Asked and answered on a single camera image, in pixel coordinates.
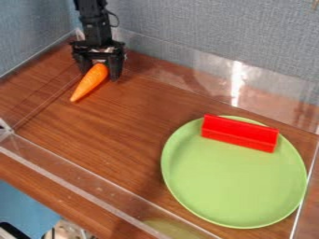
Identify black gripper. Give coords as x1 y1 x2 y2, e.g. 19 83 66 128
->
69 23 124 81

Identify green round plate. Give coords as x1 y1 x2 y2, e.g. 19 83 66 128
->
160 119 306 229

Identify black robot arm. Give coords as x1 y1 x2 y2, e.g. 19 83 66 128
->
69 0 125 81

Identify clear acrylic barrier wall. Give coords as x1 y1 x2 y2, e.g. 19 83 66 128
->
0 27 319 239

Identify red rectangular block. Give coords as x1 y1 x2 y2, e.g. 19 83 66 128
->
200 114 278 153

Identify orange toy carrot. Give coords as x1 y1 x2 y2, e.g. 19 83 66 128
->
69 63 108 102

